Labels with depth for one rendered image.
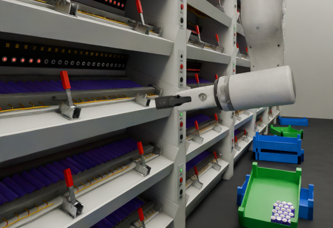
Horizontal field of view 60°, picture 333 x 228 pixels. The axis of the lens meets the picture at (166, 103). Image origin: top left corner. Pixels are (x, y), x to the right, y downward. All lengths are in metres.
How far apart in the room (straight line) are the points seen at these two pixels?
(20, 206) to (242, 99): 0.48
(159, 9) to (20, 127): 0.61
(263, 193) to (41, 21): 1.10
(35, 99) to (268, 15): 0.49
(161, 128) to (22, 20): 0.59
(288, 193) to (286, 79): 0.79
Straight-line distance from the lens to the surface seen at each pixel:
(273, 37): 0.71
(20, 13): 0.51
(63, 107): 0.58
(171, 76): 0.93
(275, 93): 0.64
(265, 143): 2.07
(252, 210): 1.28
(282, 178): 1.41
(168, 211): 1.03
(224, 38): 1.61
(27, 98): 0.58
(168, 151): 0.96
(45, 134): 0.53
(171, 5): 0.95
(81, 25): 0.59
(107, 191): 0.72
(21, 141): 0.51
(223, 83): 0.67
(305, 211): 1.35
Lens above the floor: 0.57
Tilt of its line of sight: 5 degrees down
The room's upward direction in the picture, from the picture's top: straight up
